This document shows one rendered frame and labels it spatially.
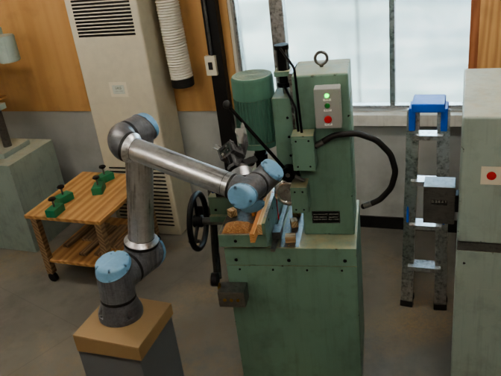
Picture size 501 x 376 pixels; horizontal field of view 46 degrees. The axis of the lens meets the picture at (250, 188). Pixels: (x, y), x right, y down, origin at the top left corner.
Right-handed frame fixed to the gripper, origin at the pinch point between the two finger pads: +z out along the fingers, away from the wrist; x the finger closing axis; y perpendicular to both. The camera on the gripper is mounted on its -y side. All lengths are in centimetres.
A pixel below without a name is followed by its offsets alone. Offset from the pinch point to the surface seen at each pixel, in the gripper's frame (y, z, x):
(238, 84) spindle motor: -0.1, 17.5, -11.5
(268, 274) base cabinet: -45, -38, 32
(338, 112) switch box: -18.6, -10.5, -37.9
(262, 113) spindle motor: -12.2, 7.9, -10.5
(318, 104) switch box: -13.2, -5.9, -33.9
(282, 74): -9.3, 14.5, -26.8
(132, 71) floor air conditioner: -52, 142, 85
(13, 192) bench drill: -38, 121, 206
